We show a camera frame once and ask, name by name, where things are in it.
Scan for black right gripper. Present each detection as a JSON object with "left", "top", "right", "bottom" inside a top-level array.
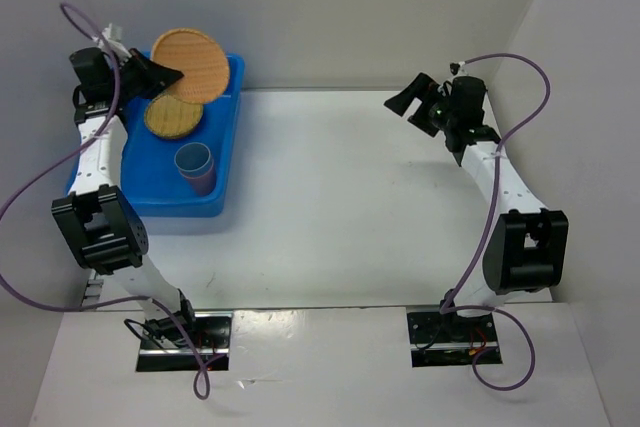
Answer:
[{"left": 384, "top": 73, "right": 457, "bottom": 137}]

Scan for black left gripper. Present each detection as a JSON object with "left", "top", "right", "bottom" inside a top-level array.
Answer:
[{"left": 110, "top": 47, "right": 184, "bottom": 103}]

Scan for green-rimmed bamboo tray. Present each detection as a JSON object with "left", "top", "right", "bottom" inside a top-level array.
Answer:
[{"left": 143, "top": 95, "right": 204, "bottom": 140}]

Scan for brown woven bamboo tray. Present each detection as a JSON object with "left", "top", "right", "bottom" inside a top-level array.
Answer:
[{"left": 151, "top": 28, "right": 230, "bottom": 104}]

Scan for blue plastic cup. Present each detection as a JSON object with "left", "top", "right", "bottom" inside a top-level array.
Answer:
[{"left": 174, "top": 142, "right": 213, "bottom": 177}]

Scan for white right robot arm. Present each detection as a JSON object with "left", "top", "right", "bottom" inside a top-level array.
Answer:
[{"left": 385, "top": 73, "right": 569, "bottom": 350}]

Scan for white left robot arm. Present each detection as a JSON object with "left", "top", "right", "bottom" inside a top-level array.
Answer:
[{"left": 52, "top": 47, "right": 200, "bottom": 348}]

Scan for blue plastic bin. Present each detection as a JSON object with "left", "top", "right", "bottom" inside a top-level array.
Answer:
[{"left": 67, "top": 55, "right": 244, "bottom": 218}]

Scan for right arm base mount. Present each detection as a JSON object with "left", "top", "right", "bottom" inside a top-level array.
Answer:
[{"left": 406, "top": 307, "right": 502, "bottom": 368}]

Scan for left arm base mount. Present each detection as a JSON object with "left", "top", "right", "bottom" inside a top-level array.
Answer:
[{"left": 124, "top": 311, "right": 233, "bottom": 373}]

